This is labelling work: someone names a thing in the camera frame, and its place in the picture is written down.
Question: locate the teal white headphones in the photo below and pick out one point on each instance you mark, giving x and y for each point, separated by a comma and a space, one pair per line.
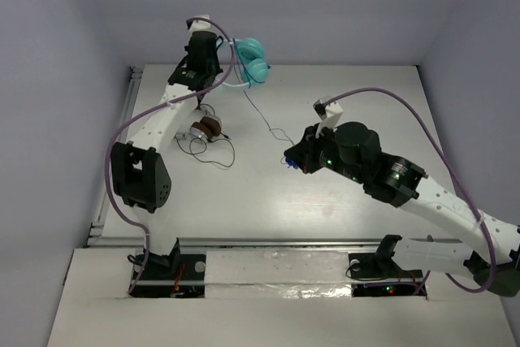
250, 55

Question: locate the white foam taped block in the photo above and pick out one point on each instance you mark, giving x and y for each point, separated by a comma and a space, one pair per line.
277, 273

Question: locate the brown silver headphones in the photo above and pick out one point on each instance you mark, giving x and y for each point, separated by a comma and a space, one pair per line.
207, 128

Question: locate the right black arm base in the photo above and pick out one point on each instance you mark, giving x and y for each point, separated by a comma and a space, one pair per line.
375, 274

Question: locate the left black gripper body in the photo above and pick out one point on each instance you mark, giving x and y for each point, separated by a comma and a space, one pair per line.
188, 76

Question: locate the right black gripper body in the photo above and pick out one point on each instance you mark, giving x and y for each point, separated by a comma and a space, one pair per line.
322, 150

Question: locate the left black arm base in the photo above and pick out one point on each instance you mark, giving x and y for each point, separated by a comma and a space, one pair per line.
176, 275

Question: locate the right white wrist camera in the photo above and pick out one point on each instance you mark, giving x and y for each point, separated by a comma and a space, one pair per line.
329, 114

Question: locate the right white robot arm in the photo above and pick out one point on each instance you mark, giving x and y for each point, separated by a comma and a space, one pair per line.
485, 249

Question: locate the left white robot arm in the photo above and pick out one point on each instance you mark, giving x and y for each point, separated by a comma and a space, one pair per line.
139, 174

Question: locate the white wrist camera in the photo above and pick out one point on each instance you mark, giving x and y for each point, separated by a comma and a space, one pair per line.
199, 23
329, 114

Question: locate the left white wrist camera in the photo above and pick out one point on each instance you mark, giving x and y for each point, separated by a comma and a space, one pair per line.
199, 23

